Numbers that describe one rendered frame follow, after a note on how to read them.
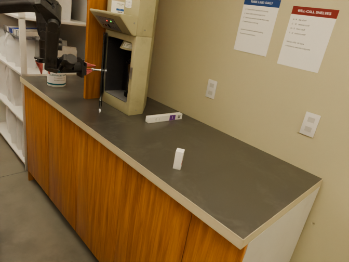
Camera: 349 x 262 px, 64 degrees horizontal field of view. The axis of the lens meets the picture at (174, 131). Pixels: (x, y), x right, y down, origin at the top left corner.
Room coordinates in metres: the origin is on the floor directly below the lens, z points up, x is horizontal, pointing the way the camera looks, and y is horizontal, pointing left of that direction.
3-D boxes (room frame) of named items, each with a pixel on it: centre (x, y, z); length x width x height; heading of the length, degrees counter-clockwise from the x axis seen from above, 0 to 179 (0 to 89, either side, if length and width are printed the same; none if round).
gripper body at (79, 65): (1.54, 0.59, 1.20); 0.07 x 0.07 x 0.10; 47
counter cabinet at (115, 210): (1.66, 0.24, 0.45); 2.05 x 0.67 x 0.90; 47
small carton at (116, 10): (1.66, 0.42, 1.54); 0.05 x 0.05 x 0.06; 47
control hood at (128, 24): (1.69, 0.45, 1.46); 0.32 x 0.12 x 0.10; 47
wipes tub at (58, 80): (2.02, 0.93, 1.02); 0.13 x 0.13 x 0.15
